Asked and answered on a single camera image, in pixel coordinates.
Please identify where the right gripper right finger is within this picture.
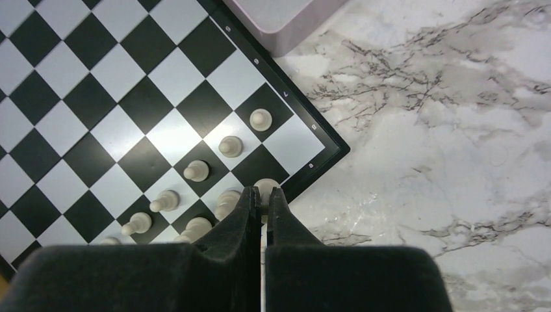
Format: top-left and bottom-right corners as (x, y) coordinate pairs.
(265, 188), (452, 311)

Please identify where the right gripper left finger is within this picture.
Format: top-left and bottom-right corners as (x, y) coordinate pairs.
(1, 187), (261, 311)

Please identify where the white king piece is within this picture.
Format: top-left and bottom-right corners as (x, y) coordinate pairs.
(173, 217), (212, 243)

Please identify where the white bishop piece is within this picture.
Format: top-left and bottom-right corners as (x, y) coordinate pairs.
(214, 190), (241, 221)

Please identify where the white pawn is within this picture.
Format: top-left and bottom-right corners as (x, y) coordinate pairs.
(149, 190), (180, 213)
(250, 109), (273, 132)
(183, 160), (210, 182)
(218, 136), (244, 158)
(121, 212), (152, 236)

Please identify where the white pawn tin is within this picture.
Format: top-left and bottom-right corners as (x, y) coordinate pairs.
(99, 237), (121, 245)

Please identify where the black white chess board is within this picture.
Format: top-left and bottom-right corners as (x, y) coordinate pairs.
(1, 1), (350, 280)

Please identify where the white piece lying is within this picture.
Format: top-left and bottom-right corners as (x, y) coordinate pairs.
(254, 178), (281, 224)

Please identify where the gold tin tray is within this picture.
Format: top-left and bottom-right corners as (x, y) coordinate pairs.
(0, 276), (10, 299)

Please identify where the silver white tin tray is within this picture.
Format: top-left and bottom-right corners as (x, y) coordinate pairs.
(224, 0), (346, 57)

